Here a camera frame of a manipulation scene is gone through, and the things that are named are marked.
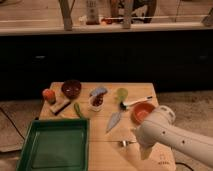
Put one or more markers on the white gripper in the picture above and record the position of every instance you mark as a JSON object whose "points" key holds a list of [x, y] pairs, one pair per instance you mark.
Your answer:
{"points": [[145, 152]]}

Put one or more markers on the silver metal fork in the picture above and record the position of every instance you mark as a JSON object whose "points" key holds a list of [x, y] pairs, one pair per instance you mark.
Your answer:
{"points": [[125, 143]]}

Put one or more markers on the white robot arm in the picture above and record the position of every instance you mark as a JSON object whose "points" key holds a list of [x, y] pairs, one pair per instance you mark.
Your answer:
{"points": [[158, 127]]}

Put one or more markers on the green plastic tray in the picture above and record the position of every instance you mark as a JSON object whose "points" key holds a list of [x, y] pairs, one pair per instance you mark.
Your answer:
{"points": [[55, 145]]}

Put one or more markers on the orange plastic bowl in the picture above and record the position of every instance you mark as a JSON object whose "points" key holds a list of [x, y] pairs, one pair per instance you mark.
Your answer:
{"points": [[140, 111]]}

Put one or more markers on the grey blade knife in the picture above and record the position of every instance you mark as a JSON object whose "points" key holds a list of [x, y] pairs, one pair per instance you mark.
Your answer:
{"points": [[114, 120]]}

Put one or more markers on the blue grey cloth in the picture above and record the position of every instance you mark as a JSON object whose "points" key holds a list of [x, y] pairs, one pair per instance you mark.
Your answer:
{"points": [[98, 91]]}

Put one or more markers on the green pepper toy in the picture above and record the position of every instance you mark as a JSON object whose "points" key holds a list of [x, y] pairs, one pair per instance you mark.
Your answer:
{"points": [[78, 110]]}

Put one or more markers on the beige black block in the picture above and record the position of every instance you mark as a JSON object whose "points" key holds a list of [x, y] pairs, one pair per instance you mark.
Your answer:
{"points": [[59, 106]]}

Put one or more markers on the dark red bowl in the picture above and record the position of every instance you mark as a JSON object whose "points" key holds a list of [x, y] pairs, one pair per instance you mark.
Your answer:
{"points": [[71, 88]]}

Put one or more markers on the bottle on counter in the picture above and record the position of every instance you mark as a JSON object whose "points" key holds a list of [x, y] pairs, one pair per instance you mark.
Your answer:
{"points": [[92, 12]]}

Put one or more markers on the white handled brush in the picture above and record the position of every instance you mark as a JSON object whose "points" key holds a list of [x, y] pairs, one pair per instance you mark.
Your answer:
{"points": [[124, 105]]}

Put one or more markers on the wooden post right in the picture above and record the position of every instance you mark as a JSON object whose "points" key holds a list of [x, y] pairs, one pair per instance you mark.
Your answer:
{"points": [[128, 7]]}

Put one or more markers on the wooden post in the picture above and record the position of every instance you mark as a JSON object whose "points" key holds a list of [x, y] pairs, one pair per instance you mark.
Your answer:
{"points": [[66, 14], [128, 7]]}

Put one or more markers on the wooden post left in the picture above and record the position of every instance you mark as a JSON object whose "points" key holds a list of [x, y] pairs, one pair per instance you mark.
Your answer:
{"points": [[66, 14]]}

